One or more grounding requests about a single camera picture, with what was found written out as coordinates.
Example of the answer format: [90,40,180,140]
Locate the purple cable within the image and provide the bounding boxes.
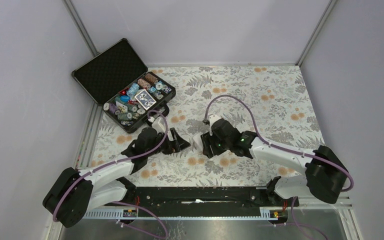
[203,94,355,240]
[52,110,170,239]

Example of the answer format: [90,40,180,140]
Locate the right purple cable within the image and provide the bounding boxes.
[203,94,355,240]

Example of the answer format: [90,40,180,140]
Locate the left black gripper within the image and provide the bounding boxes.
[146,127,190,158]

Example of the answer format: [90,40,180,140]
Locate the white remote control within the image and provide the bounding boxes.
[192,133,208,153]

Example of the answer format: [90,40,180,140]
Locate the black poker chip case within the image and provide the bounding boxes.
[71,38,176,116]

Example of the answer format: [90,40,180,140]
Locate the floral table mat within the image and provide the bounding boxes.
[89,65,339,188]

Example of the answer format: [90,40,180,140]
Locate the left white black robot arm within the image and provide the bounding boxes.
[42,127,191,228]

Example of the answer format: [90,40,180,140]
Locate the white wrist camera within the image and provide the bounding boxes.
[147,116,167,133]
[203,114,222,127]

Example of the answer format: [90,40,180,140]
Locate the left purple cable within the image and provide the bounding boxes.
[52,110,170,239]

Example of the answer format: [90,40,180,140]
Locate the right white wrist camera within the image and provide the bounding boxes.
[203,114,222,127]

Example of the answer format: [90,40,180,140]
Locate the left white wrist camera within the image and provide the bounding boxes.
[147,116,167,133]

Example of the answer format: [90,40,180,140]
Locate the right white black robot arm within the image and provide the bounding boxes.
[193,115,349,206]

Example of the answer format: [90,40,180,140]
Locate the playing card deck box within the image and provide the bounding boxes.
[134,89,157,110]

